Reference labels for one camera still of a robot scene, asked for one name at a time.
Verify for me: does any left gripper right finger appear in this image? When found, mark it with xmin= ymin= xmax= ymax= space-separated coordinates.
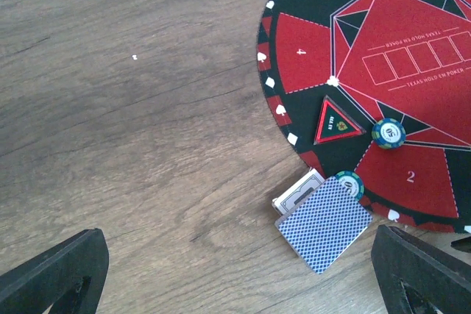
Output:
xmin=371 ymin=225 xmax=470 ymax=313

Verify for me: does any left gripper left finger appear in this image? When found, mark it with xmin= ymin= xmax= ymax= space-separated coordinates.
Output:
xmin=1 ymin=229 xmax=109 ymax=313

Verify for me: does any green chip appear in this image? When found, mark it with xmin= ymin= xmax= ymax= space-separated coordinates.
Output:
xmin=372 ymin=118 xmax=406 ymax=149
xmin=335 ymin=171 xmax=364 ymax=201

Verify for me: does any triangular all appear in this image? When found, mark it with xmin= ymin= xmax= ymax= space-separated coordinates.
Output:
xmin=314 ymin=96 xmax=366 ymax=145

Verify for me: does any blue backed card deck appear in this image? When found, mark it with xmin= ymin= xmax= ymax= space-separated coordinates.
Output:
xmin=275 ymin=176 xmax=372 ymax=274

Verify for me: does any round red black poker mat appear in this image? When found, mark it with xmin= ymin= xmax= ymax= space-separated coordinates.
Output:
xmin=257 ymin=0 xmax=470 ymax=233

